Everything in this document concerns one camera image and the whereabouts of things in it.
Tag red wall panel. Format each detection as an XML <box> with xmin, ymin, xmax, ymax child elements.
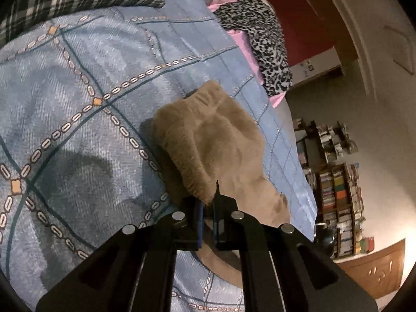
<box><xmin>260</xmin><ymin>0</ymin><xmax>337</xmax><ymax>67</ymax></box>

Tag small wooden shelf rack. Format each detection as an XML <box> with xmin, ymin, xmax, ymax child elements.
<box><xmin>294</xmin><ymin>119</ymin><xmax>358</xmax><ymax>166</ymax></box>

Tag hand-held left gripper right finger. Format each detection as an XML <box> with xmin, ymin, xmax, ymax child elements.
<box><xmin>213</xmin><ymin>179</ymin><xmax>379</xmax><ymax>312</ymax></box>

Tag brown wooden door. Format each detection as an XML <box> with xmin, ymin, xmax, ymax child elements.
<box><xmin>335</xmin><ymin>239</ymin><xmax>407</xmax><ymax>300</ymax></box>

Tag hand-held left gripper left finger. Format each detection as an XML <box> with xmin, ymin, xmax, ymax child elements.
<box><xmin>35</xmin><ymin>198</ymin><xmax>205</xmax><ymax>312</ymax></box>

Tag wooden bookshelf with books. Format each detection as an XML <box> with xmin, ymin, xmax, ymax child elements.
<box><xmin>302</xmin><ymin>162</ymin><xmax>374</xmax><ymax>261</ymax></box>

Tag leopard print cloth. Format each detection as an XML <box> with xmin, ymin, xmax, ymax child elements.
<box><xmin>213</xmin><ymin>0</ymin><xmax>293</xmax><ymax>96</ymax></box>

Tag pink quilt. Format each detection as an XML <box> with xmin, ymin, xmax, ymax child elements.
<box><xmin>208</xmin><ymin>0</ymin><xmax>288</xmax><ymax>108</ymax></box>

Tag brown fleece pants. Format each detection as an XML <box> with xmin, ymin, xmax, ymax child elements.
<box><xmin>152</xmin><ymin>80</ymin><xmax>291</xmax><ymax>290</ymax></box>

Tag blue patterned blanket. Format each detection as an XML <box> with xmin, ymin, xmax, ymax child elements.
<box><xmin>0</xmin><ymin>0</ymin><xmax>317</xmax><ymax>312</ymax></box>

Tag black chair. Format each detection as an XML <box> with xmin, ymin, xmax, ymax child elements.
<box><xmin>314</xmin><ymin>223</ymin><xmax>339</xmax><ymax>257</ymax></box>

